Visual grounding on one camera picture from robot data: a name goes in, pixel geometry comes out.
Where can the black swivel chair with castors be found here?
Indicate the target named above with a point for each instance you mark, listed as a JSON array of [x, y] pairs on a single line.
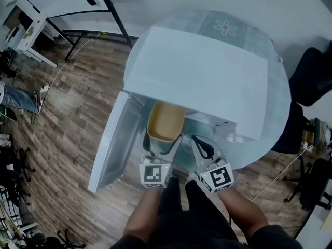
[[315, 183]]

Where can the black star chair base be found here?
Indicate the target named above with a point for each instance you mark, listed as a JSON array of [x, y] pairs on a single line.
[[68, 238]]

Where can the person's left forearm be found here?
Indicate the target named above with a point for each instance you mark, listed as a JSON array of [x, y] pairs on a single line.
[[141, 214]]

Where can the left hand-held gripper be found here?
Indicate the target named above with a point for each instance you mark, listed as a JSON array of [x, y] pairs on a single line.
[[155, 174]]

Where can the person's black trousers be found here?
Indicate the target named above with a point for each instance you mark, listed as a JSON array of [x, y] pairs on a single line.
[[189, 216]]

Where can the flower patterned table mat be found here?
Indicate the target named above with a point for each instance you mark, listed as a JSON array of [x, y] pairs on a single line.
[[224, 28]]

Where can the yellow food container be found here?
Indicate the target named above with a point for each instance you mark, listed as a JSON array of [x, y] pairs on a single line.
[[164, 122]]

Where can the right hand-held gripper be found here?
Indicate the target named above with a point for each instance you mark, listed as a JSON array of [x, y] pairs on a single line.
[[219, 178]]

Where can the white side desk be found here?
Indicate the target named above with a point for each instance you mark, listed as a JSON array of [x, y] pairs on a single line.
[[317, 229]]

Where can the white power strip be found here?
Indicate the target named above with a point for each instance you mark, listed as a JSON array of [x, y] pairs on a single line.
[[308, 148]]

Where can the white microwave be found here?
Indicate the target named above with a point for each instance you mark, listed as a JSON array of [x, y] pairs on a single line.
[[197, 71]]

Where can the white open cabinet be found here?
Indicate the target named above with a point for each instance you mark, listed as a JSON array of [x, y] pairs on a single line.
[[28, 35]]

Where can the small white knob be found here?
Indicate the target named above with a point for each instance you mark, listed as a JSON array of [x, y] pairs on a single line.
[[230, 138]]

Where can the person's dark shirt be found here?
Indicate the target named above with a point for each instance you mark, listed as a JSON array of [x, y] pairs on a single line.
[[269, 238]]

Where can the black office chair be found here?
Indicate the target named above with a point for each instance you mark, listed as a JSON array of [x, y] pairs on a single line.
[[308, 82]]

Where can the person's right forearm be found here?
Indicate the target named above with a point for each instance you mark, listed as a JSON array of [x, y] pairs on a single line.
[[240, 211]]

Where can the person's white shoe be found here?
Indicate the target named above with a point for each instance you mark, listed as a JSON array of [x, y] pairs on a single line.
[[192, 177]]

